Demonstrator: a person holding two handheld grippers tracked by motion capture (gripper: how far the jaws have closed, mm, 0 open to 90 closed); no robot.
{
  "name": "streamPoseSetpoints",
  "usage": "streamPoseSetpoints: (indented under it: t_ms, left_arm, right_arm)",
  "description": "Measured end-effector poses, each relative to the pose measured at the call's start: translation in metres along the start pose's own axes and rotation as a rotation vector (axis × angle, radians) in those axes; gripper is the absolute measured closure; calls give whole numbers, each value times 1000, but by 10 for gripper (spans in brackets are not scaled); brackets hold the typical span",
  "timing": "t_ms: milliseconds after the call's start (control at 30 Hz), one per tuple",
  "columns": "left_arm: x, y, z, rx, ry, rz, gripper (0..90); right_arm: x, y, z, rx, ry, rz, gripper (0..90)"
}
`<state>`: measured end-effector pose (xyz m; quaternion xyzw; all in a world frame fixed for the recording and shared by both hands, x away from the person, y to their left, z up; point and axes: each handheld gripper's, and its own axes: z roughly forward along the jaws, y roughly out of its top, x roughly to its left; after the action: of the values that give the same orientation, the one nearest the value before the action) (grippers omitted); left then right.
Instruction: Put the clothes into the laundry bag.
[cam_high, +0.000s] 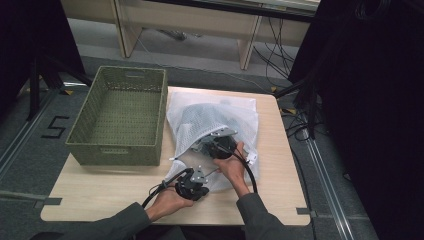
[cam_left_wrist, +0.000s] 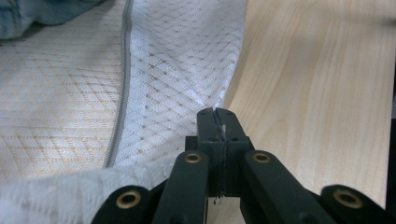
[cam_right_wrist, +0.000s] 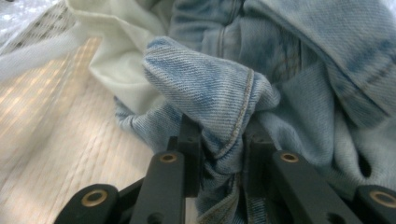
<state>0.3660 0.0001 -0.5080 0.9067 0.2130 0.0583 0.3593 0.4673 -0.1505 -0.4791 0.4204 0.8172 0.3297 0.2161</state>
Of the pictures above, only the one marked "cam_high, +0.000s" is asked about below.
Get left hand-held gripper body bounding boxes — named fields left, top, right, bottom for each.
left=174, top=165, right=211, bottom=202

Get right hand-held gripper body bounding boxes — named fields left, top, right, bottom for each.
left=194, top=128, right=239, bottom=160

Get white mesh laundry bag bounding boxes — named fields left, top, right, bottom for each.
left=164, top=90, right=260, bottom=193

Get green woven basket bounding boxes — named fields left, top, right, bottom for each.
left=65, top=65, right=169, bottom=167

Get person's right hand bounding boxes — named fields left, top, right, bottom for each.
left=213, top=141, right=251, bottom=199

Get person's left hand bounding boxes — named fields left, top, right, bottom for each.
left=145, top=187, right=195, bottom=222

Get black metal stand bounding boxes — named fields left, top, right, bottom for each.
left=27, top=54, right=94, bottom=122
left=273, top=74, right=323, bottom=140

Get light wooden desk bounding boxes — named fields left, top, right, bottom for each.
left=59, top=0, right=322, bottom=71

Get black curtain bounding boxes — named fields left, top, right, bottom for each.
left=0, top=0, right=87, bottom=118
left=287, top=0, right=424, bottom=240

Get left hand-held gripper cable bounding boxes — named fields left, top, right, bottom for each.
left=141, top=167, right=194, bottom=210

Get black floor cables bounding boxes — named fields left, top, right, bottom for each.
left=252, top=16, right=301, bottom=88

